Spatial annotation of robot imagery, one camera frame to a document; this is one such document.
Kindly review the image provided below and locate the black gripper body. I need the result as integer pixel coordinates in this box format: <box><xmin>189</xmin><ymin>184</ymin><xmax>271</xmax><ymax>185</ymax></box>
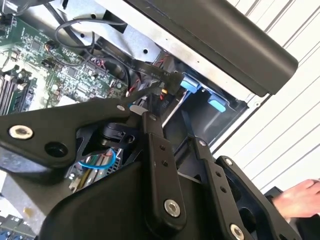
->
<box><xmin>37</xmin><ymin>161</ymin><xmax>221</xmax><ymax>240</ymax></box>

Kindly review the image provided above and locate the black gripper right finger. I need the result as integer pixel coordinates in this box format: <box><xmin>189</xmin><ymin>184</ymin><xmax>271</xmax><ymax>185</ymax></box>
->
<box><xmin>181</xmin><ymin>109</ymin><xmax>276</xmax><ymax>240</ymax></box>

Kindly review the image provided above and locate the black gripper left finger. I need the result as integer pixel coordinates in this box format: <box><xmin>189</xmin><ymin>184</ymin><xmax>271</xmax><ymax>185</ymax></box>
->
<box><xmin>0</xmin><ymin>97</ymin><xmax>187</xmax><ymax>235</ymax></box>

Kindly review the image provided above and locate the black multicolour disk wire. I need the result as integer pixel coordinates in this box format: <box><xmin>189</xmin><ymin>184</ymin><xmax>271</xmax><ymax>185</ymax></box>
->
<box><xmin>126</xmin><ymin>74</ymin><xmax>177</xmax><ymax>112</ymax></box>

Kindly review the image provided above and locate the hard disk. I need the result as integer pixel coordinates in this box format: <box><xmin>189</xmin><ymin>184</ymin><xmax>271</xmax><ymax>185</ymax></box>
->
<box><xmin>162</xmin><ymin>76</ymin><xmax>227</xmax><ymax>125</ymax></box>

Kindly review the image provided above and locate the person's bare hand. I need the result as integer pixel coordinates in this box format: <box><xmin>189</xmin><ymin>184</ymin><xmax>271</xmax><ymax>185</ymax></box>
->
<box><xmin>272</xmin><ymin>178</ymin><xmax>320</xmax><ymax>219</ymax></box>

